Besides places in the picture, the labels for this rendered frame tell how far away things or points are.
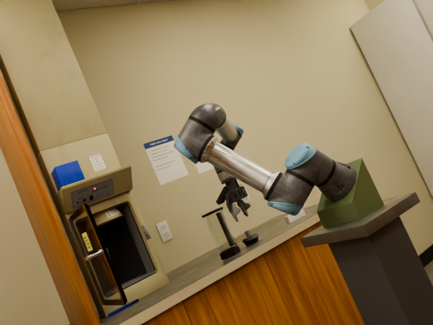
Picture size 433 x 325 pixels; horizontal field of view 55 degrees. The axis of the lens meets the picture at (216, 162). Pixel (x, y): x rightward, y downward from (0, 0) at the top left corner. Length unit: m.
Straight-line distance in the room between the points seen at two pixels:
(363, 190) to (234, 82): 1.74
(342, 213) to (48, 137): 1.29
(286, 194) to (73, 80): 1.18
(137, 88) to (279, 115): 1.12
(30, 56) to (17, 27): 0.15
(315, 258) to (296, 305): 0.25
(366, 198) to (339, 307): 0.79
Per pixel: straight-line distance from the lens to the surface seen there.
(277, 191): 1.49
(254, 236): 2.06
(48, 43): 2.21
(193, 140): 1.55
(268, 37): 3.54
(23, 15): 2.27
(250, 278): 1.91
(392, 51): 4.11
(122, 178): 1.93
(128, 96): 2.68
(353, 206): 1.54
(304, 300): 2.09
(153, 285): 1.99
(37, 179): 1.85
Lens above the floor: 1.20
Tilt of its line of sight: 5 degrees up
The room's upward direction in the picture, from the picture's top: 24 degrees counter-clockwise
